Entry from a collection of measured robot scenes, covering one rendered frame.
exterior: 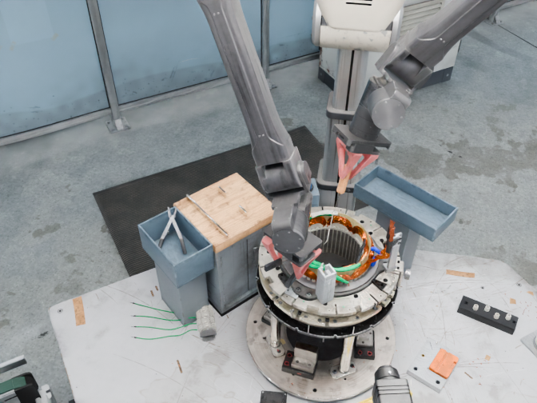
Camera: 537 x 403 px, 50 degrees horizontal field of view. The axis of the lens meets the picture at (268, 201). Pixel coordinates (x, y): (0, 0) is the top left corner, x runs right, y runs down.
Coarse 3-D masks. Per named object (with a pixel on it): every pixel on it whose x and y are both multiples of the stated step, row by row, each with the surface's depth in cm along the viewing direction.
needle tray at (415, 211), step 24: (384, 168) 158; (360, 192) 154; (384, 192) 157; (408, 192) 156; (384, 216) 154; (408, 216) 146; (432, 216) 150; (408, 240) 154; (432, 240) 144; (408, 264) 166
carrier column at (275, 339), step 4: (272, 316) 138; (272, 320) 139; (276, 320) 138; (272, 324) 140; (276, 324) 139; (272, 328) 141; (276, 328) 141; (272, 332) 142; (276, 332) 142; (272, 336) 143; (276, 336) 143; (272, 340) 144; (276, 340) 144; (272, 344) 146; (276, 344) 145
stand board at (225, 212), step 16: (240, 176) 155; (208, 192) 151; (240, 192) 151; (256, 192) 151; (192, 208) 146; (208, 208) 146; (224, 208) 146; (256, 208) 147; (208, 224) 142; (224, 224) 142; (240, 224) 142; (256, 224) 142; (224, 240) 139
